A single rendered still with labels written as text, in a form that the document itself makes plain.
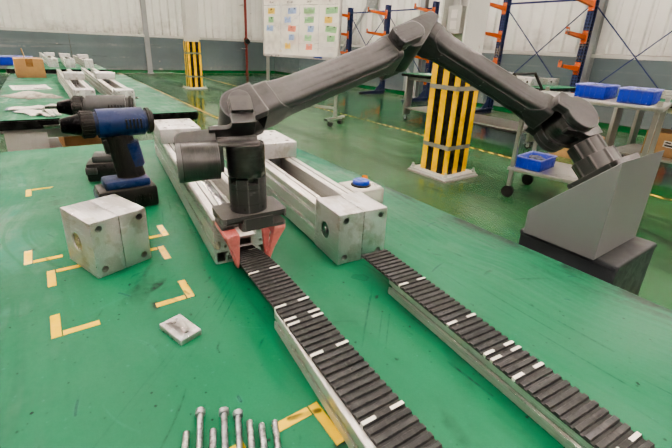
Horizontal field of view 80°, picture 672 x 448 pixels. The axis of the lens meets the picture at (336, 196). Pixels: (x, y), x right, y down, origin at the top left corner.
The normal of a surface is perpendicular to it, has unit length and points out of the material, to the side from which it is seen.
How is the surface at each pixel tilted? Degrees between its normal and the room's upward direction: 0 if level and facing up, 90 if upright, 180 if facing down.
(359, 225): 90
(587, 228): 90
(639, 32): 90
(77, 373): 0
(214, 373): 0
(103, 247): 90
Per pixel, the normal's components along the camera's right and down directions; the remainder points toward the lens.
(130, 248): 0.81, 0.24
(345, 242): 0.49, 0.32
